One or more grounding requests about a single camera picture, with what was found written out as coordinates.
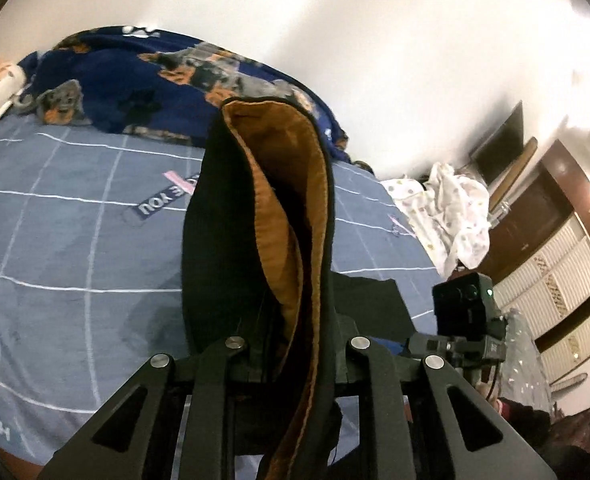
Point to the black pants with orange lining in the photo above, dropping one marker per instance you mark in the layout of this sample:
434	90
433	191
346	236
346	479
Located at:
293	364

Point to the white woven storage drawers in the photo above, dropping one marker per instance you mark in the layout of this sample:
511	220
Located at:
552	290

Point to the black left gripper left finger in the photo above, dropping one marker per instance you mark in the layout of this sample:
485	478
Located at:
167	405

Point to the brown wooden wardrobe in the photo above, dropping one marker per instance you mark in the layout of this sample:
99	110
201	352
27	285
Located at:
561	188

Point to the wooden bat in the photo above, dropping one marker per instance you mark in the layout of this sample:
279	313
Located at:
513	174

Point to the white dotted crumpled cloth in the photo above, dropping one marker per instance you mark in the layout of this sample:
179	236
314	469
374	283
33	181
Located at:
448	215

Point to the blue grid-pattern bed sheet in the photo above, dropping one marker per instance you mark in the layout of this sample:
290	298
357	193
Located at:
91	228

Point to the dark framed board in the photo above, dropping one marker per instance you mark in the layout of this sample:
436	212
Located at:
500	148

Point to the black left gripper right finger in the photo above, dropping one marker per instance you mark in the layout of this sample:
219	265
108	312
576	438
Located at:
420	419

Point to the navy dog-print fleece blanket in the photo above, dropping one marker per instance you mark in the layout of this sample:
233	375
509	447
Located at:
163	85

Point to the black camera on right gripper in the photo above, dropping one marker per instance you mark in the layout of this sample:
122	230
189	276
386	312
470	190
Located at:
471	329

